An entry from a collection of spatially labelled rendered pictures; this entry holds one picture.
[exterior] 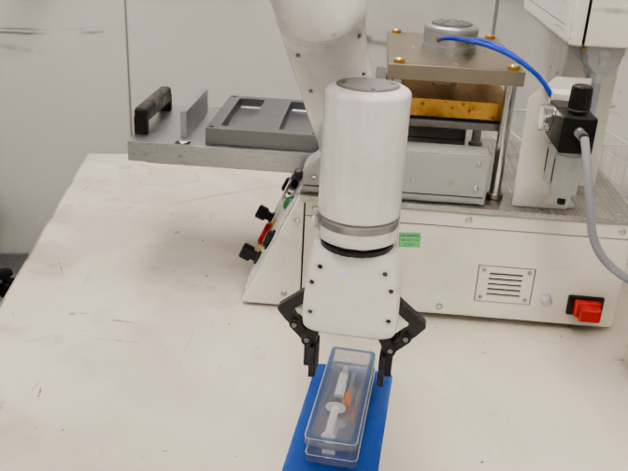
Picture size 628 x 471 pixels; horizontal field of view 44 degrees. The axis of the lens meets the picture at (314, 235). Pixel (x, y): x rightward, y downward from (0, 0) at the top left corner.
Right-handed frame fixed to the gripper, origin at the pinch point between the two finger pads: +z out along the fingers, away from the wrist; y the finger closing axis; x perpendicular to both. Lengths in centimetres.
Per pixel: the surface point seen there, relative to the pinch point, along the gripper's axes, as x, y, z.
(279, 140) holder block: 31.5, -15.1, -15.4
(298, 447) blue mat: -5.5, -4.2, 7.9
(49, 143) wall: 158, -120, 32
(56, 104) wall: 159, -117, 19
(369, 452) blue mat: -4.6, 3.6, 7.9
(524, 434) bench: 3.0, 20.8, 8.0
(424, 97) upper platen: 33.6, 4.7, -22.9
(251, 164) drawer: 30.2, -18.9, -11.8
